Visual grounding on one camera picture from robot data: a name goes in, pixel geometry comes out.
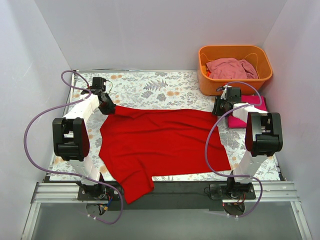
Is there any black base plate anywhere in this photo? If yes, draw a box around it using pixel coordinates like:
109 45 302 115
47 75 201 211
77 180 257 213

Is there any red t shirt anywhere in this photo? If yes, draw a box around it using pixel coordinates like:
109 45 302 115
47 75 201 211
99 106 231 204

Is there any folded magenta t shirt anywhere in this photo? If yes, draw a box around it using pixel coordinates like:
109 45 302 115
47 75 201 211
227 95 267 129

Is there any aluminium frame rail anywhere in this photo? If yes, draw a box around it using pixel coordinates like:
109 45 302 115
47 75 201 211
22 181 312 240

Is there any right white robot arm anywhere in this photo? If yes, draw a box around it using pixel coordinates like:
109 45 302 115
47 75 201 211
209 84 283 200

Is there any pink crumpled t shirt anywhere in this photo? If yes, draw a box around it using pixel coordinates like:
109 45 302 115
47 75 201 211
206 58 259 80

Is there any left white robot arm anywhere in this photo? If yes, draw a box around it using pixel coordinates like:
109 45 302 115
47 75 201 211
52 77 116 200

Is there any orange plastic basket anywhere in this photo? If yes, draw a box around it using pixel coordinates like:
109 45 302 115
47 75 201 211
197 45 273 96

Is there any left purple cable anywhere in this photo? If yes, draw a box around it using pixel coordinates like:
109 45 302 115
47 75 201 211
23 70 125 225

